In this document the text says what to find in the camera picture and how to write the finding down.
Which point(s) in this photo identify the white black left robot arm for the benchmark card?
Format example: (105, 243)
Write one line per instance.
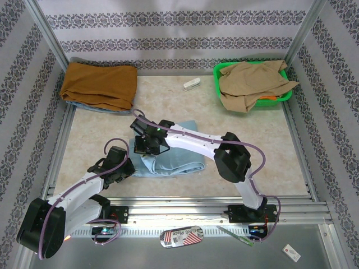
(78, 193)

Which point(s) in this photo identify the aluminium frame post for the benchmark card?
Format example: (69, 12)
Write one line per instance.
(304, 30)
(47, 33)

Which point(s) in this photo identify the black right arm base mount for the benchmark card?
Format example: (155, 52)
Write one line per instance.
(238, 214)

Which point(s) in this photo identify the striped flag sticker label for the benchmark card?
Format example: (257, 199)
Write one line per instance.
(182, 236)

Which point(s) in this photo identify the small white device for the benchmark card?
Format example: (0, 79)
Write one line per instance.
(192, 84)

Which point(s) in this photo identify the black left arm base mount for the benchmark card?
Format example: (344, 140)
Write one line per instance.
(119, 214)

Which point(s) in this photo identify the orange item in basket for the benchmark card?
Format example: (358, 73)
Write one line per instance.
(269, 98)

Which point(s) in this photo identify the green pen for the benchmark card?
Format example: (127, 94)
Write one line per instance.
(235, 236)

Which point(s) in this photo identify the brown folded trousers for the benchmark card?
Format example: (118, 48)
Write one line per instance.
(101, 84)

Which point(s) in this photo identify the green plastic basket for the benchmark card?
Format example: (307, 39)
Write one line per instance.
(216, 75)

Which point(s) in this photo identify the small white card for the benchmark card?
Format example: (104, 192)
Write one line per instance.
(291, 253)

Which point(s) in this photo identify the aluminium mounting rail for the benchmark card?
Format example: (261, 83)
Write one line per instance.
(176, 208)

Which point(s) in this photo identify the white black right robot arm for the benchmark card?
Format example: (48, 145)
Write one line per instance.
(196, 140)

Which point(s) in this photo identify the circuit board with green light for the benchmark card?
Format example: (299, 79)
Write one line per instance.
(104, 231)

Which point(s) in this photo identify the beige trousers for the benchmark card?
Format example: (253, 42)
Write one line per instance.
(246, 84)

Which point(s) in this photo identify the light blue trousers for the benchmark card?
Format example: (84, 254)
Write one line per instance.
(179, 165)

